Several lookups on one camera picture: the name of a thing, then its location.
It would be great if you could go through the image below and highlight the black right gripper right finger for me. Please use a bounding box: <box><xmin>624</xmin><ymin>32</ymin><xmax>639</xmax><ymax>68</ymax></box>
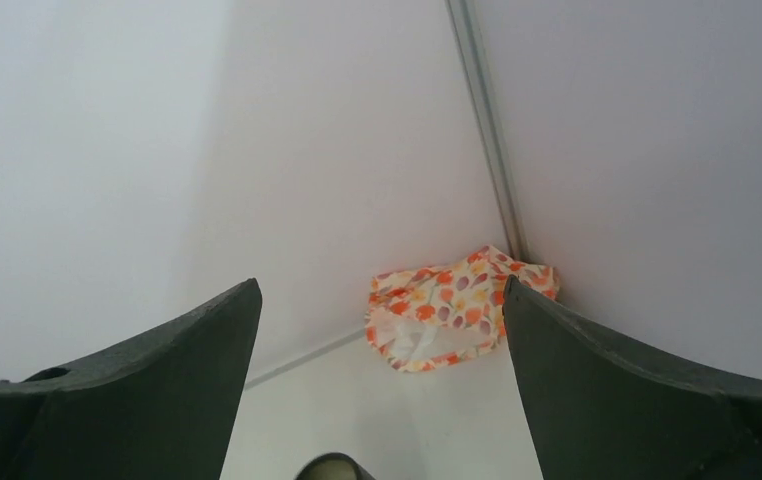
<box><xmin>503</xmin><ymin>278</ymin><xmax>762</xmax><ymax>479</ymax></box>

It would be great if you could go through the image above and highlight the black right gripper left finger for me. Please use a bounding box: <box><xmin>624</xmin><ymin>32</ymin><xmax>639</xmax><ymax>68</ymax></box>
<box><xmin>0</xmin><ymin>279</ymin><xmax>263</xmax><ymax>479</ymax></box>

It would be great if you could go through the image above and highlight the dark cylindrical vase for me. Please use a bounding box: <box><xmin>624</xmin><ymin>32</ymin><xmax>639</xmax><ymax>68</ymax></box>
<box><xmin>295</xmin><ymin>452</ymin><xmax>374</xmax><ymax>480</ymax></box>

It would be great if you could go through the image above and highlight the orange floral fabric bag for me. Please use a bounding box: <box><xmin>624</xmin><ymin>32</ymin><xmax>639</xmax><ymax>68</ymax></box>
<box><xmin>364</xmin><ymin>245</ymin><xmax>560</xmax><ymax>373</ymax></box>

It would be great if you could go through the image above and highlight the aluminium corner frame profile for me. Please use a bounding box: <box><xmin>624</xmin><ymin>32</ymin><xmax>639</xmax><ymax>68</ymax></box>
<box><xmin>445</xmin><ymin>0</ymin><xmax>532</xmax><ymax>261</ymax></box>

